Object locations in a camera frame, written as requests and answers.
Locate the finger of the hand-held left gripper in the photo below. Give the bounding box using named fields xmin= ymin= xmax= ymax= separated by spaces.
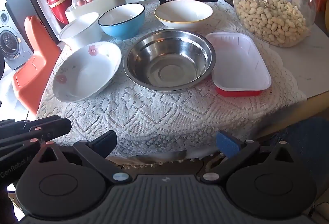
xmin=0 ymin=134 xmax=54 ymax=156
xmin=0 ymin=115 xmax=72 ymax=140

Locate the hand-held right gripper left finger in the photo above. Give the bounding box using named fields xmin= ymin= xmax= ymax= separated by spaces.
xmin=32 ymin=131 xmax=130 ymax=184

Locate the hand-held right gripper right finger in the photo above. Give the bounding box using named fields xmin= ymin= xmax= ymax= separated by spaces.
xmin=202 ymin=131 xmax=292 ymax=184

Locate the plain white bowl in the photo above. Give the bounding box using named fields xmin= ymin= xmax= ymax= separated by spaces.
xmin=59 ymin=12 xmax=102 ymax=51

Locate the stainless steel bowl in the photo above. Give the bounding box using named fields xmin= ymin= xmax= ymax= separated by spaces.
xmin=123 ymin=29 xmax=216 ymax=95

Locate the blue bowl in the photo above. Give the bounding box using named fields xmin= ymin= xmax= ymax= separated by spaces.
xmin=98 ymin=3 xmax=146 ymax=40

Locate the white bowl with yellow rim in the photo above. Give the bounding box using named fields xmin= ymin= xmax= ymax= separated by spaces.
xmin=154 ymin=0 xmax=213 ymax=32

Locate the white lace tablecloth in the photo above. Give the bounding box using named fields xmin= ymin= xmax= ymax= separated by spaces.
xmin=36 ymin=0 xmax=307 ymax=163

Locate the orange plastic stool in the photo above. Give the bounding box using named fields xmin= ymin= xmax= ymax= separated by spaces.
xmin=12 ymin=15 xmax=62 ymax=116

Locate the red and white plastic container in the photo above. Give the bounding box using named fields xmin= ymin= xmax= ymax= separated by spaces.
xmin=205 ymin=32 xmax=272 ymax=97

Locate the grey washing machine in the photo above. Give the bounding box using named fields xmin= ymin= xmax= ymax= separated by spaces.
xmin=0 ymin=0 xmax=34 ymax=70

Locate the glass jar of peanuts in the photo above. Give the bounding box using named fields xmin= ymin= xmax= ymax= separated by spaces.
xmin=233 ymin=0 xmax=317 ymax=48

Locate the cream oval container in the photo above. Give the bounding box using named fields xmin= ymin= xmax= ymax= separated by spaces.
xmin=65 ymin=0 xmax=127 ymax=22

